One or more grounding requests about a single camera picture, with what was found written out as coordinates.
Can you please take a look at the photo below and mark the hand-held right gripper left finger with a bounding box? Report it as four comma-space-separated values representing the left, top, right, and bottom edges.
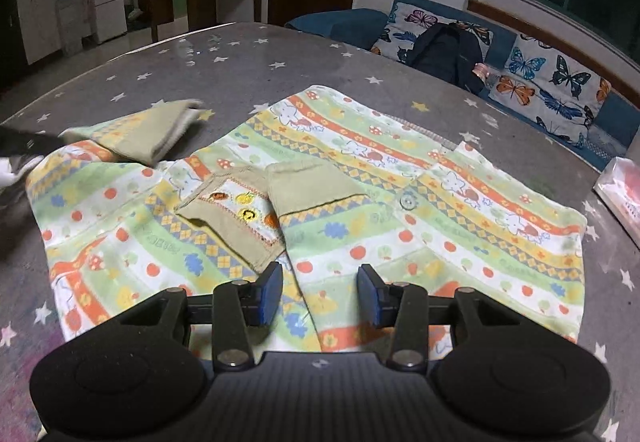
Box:
117, 262, 284, 371

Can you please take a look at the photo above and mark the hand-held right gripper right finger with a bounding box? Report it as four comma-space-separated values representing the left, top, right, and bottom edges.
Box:
356, 264, 523, 371

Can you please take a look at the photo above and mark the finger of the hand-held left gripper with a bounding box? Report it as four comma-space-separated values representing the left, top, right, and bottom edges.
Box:
0, 128, 63, 159

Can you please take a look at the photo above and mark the colourful patterned child's shirt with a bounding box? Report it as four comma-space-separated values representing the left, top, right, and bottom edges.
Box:
25, 86, 588, 355

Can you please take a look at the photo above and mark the water dispenser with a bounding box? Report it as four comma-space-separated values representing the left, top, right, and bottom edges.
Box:
54, 0, 83, 55

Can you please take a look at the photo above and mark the grey star-print tablecloth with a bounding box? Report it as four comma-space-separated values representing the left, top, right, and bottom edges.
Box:
0, 22, 640, 442

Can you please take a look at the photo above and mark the dark jacket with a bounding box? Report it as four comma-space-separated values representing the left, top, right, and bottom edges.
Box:
410, 23, 485, 90

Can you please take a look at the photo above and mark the blue sofa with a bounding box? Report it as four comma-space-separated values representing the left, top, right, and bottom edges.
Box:
285, 0, 640, 173

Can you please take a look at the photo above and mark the clear plastic packet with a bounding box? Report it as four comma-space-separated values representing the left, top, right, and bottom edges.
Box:
593, 156, 640, 243

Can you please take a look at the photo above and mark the butterfly print cushion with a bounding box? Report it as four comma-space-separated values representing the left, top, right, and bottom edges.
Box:
487, 34, 613, 147
372, 2, 493, 62

